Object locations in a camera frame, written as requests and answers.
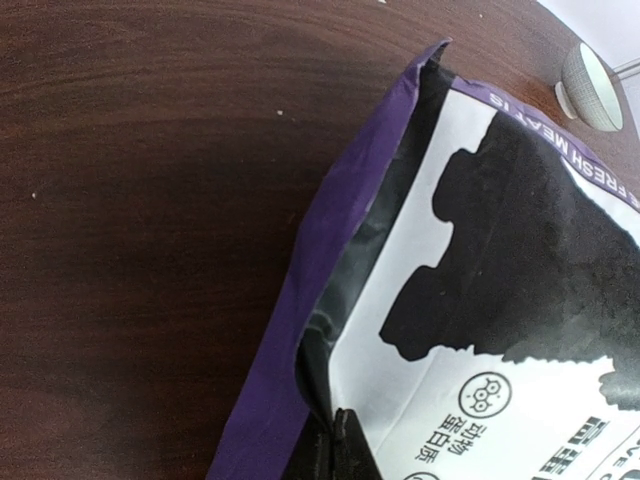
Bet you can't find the light blue ceramic bowl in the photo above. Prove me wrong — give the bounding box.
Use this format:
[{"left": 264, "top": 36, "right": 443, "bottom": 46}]
[{"left": 554, "top": 42, "right": 624, "bottom": 132}]

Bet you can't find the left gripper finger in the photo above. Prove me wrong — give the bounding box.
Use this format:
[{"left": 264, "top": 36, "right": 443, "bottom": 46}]
[{"left": 284, "top": 409, "right": 382, "bottom": 480}]

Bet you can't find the purple puppy food bag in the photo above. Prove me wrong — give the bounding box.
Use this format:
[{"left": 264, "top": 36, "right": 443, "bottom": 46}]
[{"left": 208, "top": 42, "right": 639, "bottom": 479}]

